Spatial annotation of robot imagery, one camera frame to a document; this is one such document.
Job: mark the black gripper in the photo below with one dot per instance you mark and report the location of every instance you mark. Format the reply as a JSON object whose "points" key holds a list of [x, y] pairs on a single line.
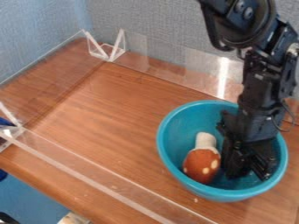
{"points": [[248, 132]]}

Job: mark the brown toy mushroom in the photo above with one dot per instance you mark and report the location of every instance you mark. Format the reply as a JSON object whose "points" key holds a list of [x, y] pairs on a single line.
{"points": [[201, 162]]}

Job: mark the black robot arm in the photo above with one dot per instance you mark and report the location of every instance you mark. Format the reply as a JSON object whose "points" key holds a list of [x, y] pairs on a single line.
{"points": [[247, 26]]}

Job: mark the clear acrylic back barrier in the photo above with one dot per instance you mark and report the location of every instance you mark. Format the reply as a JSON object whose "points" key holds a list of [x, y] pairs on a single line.
{"points": [[193, 69]]}

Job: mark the clear acrylic barrier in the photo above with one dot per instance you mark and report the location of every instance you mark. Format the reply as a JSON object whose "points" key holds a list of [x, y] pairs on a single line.
{"points": [[95, 175], [193, 69]]}

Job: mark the clear acrylic front barrier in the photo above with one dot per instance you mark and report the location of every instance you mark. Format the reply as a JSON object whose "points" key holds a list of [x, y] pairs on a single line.
{"points": [[95, 175]]}

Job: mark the clear acrylic corner bracket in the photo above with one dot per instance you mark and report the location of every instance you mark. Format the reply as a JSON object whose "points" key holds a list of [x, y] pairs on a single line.
{"points": [[105, 51]]}

